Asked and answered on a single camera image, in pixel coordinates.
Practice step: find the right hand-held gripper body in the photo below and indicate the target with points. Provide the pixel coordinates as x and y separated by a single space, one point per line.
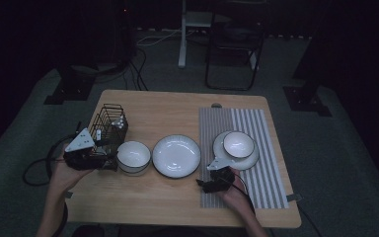
222 181

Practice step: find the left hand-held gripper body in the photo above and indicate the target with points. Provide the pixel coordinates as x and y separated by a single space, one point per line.
80 143

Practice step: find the bunch of white chopsticks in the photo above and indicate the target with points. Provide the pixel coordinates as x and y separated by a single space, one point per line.
119 123

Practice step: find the white plate with black rim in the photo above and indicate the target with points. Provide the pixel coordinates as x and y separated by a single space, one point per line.
243 162
176 155

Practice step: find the white bowl with black rim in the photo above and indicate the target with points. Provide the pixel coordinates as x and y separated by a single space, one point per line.
238 144
133 156

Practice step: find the person's right hand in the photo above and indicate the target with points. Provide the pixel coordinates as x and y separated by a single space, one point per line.
238 196

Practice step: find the person's left hand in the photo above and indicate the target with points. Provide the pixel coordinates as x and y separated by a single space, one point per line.
65 174

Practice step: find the black tape strip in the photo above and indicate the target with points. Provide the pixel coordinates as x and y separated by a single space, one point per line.
78 126

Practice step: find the grey tape piece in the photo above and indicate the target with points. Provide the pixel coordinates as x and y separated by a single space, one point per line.
294 197
69 195

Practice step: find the person's dark clothing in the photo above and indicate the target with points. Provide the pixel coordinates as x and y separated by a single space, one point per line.
177 233

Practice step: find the black stand base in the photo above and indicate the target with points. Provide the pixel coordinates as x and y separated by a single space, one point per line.
304 100
70 90

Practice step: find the grey striped placemat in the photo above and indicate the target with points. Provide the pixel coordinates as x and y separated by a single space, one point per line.
269 131

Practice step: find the small round grey grommet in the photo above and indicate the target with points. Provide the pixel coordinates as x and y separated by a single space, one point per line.
216 105

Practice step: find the white metal stand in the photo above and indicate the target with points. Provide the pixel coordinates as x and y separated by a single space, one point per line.
182 49

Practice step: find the black folding chair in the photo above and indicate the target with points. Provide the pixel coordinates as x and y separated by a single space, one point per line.
237 34

